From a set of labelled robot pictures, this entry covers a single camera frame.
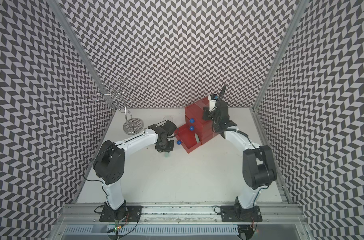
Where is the aluminium front rail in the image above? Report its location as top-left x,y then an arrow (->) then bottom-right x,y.
57,202 -> 309,226

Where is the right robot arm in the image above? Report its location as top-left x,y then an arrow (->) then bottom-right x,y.
203,99 -> 278,212

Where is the wire mug tree stand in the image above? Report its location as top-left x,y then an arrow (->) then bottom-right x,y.
91,83 -> 144,136

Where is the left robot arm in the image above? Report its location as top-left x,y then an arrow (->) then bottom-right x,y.
92,120 -> 177,211

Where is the clear plastic cup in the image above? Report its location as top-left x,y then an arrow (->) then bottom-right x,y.
163,116 -> 173,122

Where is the red top drawer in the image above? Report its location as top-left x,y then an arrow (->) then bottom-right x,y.
185,97 -> 209,118

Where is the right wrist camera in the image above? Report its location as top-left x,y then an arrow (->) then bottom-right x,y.
208,94 -> 219,113

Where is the red drawer cabinet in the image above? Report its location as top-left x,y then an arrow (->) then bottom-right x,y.
185,97 -> 217,145

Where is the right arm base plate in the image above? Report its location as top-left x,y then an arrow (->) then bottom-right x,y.
220,206 -> 263,223

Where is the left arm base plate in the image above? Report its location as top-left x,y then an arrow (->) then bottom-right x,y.
99,205 -> 143,223

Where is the red bottom drawer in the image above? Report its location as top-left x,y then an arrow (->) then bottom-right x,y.
174,124 -> 202,154

